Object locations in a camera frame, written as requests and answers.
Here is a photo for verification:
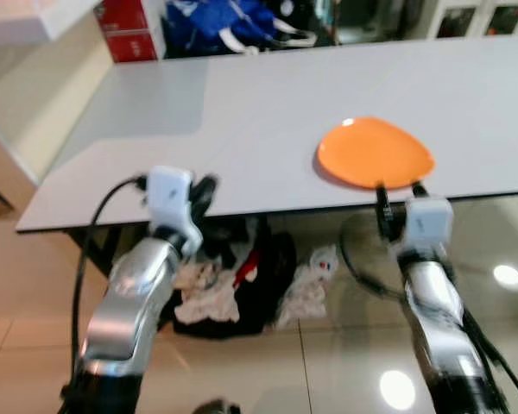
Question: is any orange plate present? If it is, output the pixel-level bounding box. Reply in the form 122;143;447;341
316;116;436;191

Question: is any crumpled white cloth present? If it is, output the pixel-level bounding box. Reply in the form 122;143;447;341
173;257;244;325

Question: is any red white cardboard box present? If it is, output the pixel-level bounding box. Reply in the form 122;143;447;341
95;0;154;35
104;29;161;64

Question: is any white glass door cabinet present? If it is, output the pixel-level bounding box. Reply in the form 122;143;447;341
432;0;518;41

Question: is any dark robot foot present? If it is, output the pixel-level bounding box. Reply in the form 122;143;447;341
193;398;243;414

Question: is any white beige counter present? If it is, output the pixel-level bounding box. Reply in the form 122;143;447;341
0;0;113;216

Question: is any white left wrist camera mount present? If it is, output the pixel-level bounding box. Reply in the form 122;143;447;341
144;166;205;256

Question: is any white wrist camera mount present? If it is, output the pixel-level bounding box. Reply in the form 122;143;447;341
403;196;455;256
144;166;205;256

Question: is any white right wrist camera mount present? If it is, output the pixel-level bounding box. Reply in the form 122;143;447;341
403;196;455;256

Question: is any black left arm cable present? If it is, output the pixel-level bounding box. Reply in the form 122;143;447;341
67;175;148;406

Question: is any blue bag with white straps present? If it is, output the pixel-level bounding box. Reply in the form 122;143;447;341
162;0;319;58

